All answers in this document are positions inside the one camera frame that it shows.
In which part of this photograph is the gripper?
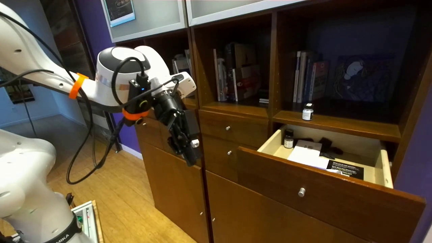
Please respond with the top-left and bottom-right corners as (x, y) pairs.
(154, 89), (203, 167)

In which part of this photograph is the small wooden drawer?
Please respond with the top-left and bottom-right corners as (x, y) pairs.
(198, 109), (269, 149)
(134, 113), (203, 160)
(201, 134), (258, 183)

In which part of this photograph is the wide wooden drawer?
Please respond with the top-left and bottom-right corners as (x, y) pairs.
(237, 124), (426, 243)

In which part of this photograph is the wooden cabinet door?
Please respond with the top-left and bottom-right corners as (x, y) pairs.
(139, 141), (210, 243)
(205, 170), (373, 243)

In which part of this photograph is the row of books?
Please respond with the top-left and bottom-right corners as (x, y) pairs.
(213, 42), (270, 104)
(171, 49), (193, 77)
(293, 50), (330, 104)

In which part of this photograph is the small dark bottle white label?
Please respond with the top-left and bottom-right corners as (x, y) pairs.
(302, 103), (314, 121)
(283, 129), (294, 149)

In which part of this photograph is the stack of white papers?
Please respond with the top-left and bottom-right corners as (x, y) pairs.
(287, 140), (330, 170)

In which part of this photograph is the frosted glass cabinet door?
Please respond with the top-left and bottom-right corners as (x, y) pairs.
(185, 0), (306, 27)
(101, 0), (188, 43)

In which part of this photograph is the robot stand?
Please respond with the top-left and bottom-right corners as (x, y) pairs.
(67, 200), (104, 243)

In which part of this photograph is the dark poster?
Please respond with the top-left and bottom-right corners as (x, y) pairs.
(104, 0), (136, 28)

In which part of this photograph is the black printed card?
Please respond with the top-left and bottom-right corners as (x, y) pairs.
(326, 160), (365, 180)

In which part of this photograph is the framed dark painting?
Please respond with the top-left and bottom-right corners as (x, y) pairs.
(332, 54), (398, 102)

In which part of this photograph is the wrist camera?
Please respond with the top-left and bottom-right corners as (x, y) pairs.
(127, 72), (152, 117)

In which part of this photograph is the brown wooden wall cabinet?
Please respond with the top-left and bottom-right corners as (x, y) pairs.
(101, 0), (432, 243)

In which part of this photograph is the wall picture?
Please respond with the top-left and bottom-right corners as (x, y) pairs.
(0, 67), (35, 104)

